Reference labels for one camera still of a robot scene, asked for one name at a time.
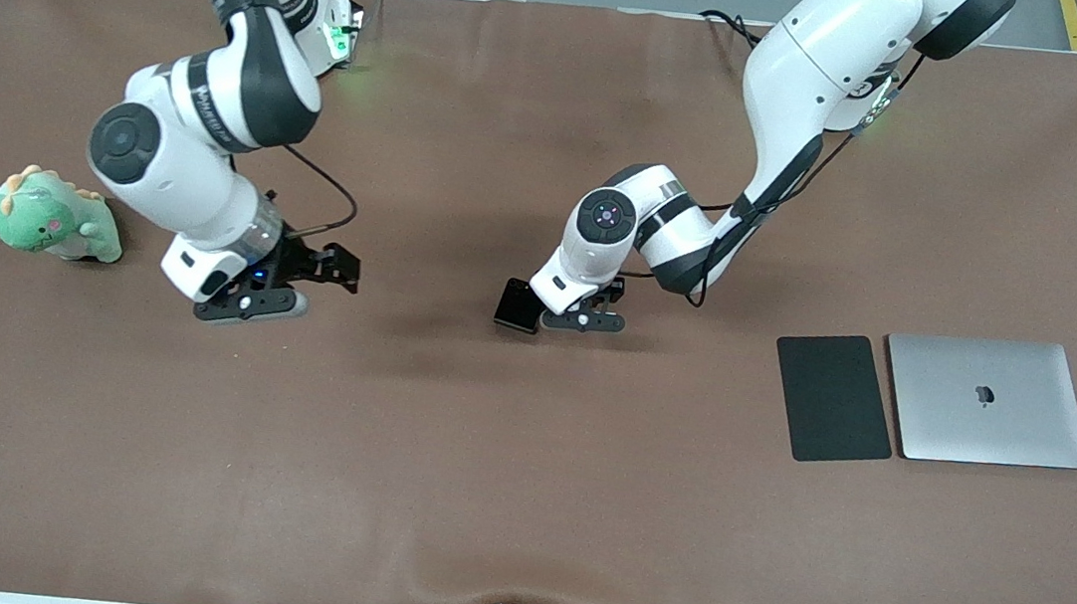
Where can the black mouse pad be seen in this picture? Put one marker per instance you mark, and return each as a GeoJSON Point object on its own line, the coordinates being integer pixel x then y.
{"type": "Point", "coordinates": [834, 398]}

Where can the black phone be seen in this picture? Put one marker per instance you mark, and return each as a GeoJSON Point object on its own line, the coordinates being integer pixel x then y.
{"type": "Point", "coordinates": [516, 306]}

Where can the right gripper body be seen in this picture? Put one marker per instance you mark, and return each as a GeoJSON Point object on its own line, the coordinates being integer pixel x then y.
{"type": "Point", "coordinates": [301, 260]}

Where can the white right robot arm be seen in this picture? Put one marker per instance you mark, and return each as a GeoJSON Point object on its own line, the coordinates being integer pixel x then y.
{"type": "Point", "coordinates": [220, 98]}

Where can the silver closed laptop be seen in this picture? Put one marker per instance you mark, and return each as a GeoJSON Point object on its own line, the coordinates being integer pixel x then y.
{"type": "Point", "coordinates": [989, 399]}

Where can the green dinosaur plush toy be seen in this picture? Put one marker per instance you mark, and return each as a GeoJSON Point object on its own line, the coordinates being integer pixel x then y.
{"type": "Point", "coordinates": [47, 220]}

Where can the brown table cover mat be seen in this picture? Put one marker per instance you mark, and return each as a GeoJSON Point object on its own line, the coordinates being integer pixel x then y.
{"type": "Point", "coordinates": [519, 490]}

